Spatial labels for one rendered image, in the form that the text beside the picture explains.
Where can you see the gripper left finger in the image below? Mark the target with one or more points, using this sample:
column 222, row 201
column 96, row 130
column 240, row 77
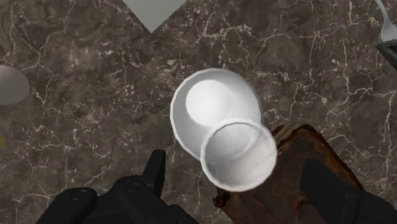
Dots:
column 136, row 198

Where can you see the rusty brown block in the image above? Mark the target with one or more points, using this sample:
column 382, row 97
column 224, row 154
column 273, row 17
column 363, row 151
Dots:
column 285, row 192

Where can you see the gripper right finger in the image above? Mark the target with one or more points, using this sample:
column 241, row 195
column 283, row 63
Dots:
column 335, row 192

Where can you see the white translucent cup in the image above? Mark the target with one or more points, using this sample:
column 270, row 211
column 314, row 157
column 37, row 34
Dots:
column 238, row 161

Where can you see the white bowl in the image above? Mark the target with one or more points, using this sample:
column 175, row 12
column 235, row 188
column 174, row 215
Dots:
column 198, row 124

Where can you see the grey oval object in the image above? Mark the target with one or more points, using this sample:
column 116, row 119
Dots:
column 12, row 85

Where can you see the silver fork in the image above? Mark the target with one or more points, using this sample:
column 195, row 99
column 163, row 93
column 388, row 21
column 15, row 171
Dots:
column 389, row 31

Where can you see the dark grey flat object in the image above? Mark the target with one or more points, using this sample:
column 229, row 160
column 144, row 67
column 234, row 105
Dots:
column 390, row 52

